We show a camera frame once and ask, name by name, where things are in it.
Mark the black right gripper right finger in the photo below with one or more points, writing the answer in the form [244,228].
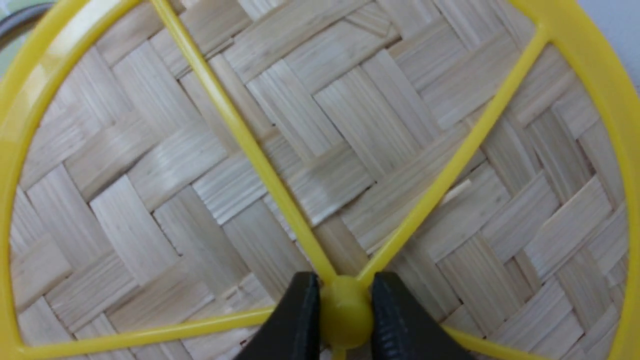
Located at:
[403,329]

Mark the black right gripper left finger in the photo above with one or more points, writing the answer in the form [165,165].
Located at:
[292,331]

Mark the stainless steel pot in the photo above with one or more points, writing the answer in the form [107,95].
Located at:
[22,20]

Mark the woven bamboo steamer lid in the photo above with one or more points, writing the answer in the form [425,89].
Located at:
[168,166]

